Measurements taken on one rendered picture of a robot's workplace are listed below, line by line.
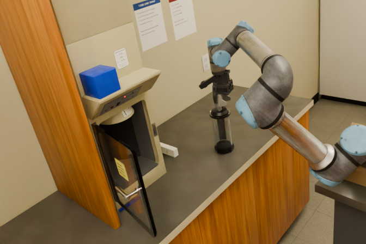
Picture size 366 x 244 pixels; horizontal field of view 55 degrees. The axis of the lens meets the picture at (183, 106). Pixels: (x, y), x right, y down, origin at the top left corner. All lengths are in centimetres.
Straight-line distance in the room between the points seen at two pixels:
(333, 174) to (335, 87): 295
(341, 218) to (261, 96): 81
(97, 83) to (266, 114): 60
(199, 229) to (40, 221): 73
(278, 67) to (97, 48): 68
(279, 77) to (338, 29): 293
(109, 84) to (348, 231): 123
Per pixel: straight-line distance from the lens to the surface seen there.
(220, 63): 152
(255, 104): 120
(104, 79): 130
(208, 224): 175
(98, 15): 140
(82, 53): 137
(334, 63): 423
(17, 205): 192
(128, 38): 149
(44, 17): 120
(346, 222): 180
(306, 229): 278
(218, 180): 170
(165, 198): 165
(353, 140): 143
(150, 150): 174
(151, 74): 144
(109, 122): 155
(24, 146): 182
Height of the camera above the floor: 199
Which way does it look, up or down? 25 degrees down
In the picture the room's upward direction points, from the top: 10 degrees counter-clockwise
